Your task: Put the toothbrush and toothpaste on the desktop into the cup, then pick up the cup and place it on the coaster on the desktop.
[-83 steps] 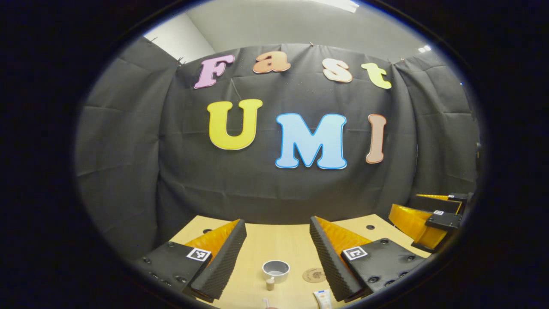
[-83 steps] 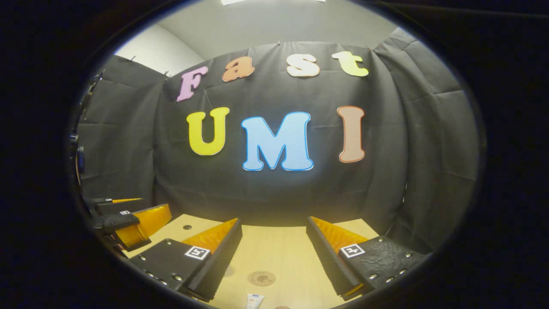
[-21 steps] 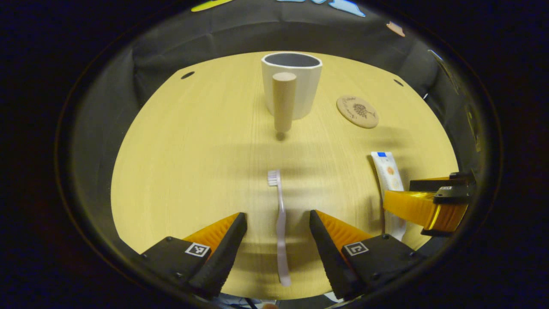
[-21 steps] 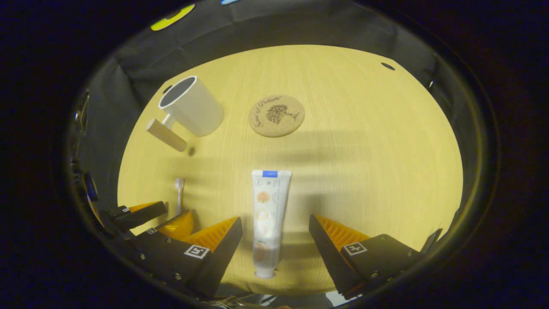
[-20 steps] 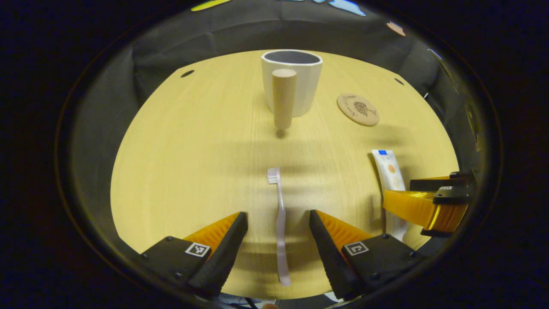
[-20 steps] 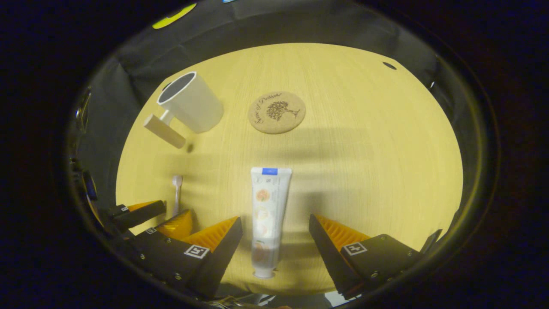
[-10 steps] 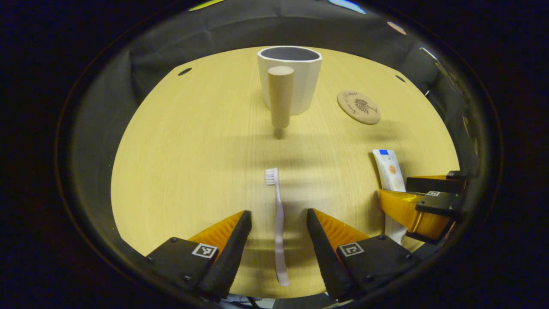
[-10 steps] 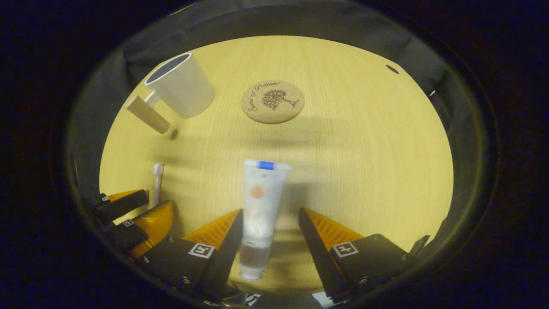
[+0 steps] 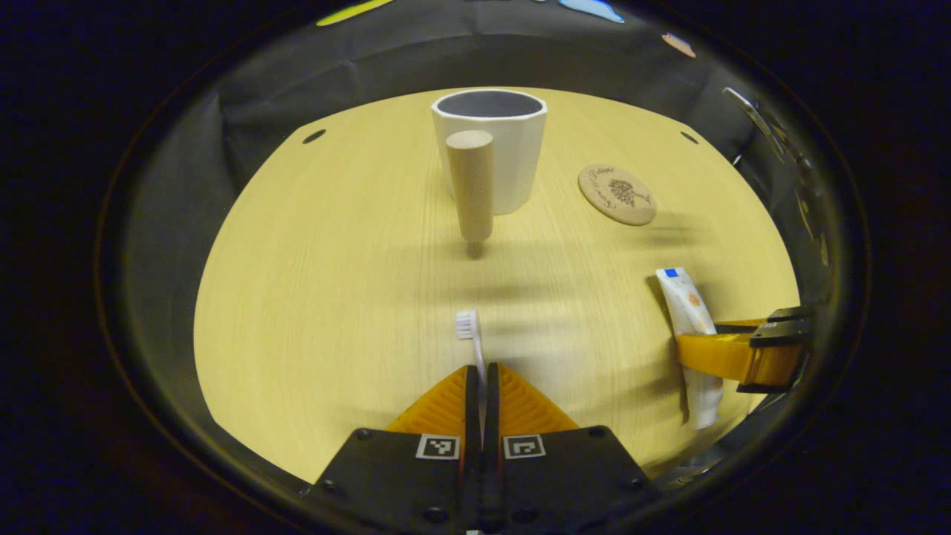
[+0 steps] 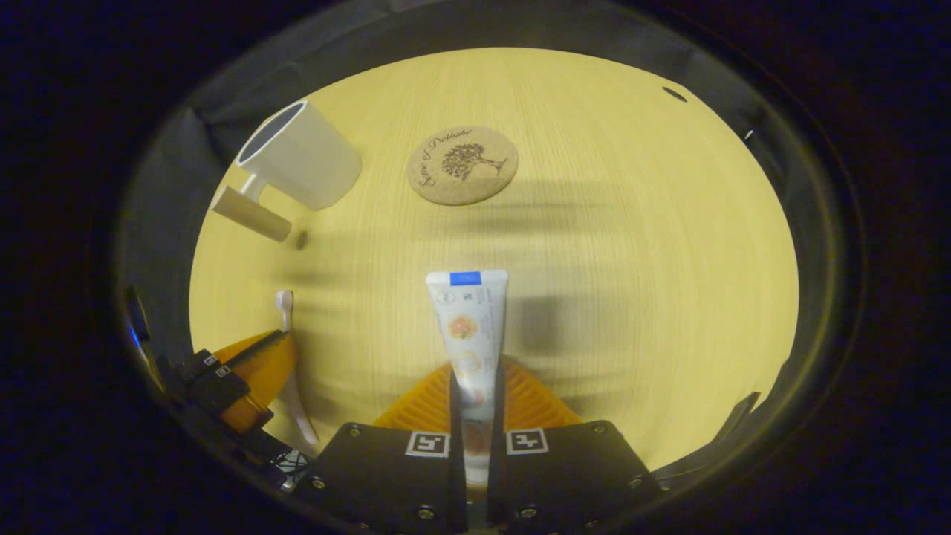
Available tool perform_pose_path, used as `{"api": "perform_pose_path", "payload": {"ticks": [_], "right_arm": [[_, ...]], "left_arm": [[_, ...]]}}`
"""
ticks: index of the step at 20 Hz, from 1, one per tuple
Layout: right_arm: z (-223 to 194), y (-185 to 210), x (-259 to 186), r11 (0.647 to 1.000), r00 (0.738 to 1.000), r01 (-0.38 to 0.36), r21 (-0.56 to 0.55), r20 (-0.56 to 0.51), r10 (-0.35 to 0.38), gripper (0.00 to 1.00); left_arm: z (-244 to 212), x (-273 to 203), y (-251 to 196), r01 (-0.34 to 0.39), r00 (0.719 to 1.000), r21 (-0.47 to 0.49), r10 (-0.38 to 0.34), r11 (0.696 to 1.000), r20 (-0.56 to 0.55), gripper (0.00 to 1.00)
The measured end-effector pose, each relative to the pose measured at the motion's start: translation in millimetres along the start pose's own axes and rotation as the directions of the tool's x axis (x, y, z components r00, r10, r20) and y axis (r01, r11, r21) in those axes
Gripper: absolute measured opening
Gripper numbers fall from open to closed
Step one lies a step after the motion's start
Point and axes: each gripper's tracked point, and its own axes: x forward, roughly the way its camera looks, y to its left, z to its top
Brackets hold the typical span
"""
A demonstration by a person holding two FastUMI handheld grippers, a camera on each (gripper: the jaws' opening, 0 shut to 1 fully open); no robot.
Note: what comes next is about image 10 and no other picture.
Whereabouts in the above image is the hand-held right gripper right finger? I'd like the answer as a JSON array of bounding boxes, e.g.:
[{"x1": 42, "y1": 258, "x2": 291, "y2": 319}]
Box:
[{"x1": 487, "y1": 355, "x2": 662, "y2": 533}]

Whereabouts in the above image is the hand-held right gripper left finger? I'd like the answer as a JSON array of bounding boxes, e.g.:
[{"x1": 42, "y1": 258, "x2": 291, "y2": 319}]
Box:
[{"x1": 306, "y1": 355, "x2": 467, "y2": 533}]

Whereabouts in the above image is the black backdrop cloth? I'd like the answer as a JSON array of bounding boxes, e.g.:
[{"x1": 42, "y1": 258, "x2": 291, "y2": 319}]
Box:
[{"x1": 111, "y1": 0, "x2": 863, "y2": 484}]

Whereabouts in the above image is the wooden desktop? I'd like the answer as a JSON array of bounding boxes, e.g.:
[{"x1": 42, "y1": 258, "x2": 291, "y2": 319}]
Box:
[{"x1": 188, "y1": 47, "x2": 801, "y2": 491}]

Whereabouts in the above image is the white cup with wooden handle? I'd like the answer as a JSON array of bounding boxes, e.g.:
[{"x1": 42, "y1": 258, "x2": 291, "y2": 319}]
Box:
[{"x1": 211, "y1": 100, "x2": 363, "y2": 244}]

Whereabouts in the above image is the white toothpaste tube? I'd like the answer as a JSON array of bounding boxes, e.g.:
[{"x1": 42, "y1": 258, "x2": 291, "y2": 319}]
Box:
[{"x1": 426, "y1": 269, "x2": 510, "y2": 487}]

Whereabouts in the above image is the round cork coaster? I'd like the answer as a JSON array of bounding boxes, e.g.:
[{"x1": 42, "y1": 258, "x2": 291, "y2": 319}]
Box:
[{"x1": 406, "y1": 126, "x2": 519, "y2": 207}]

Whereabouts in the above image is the white toothbrush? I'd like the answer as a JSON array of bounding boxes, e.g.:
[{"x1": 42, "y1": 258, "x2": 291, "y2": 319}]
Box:
[{"x1": 275, "y1": 289, "x2": 322, "y2": 448}]

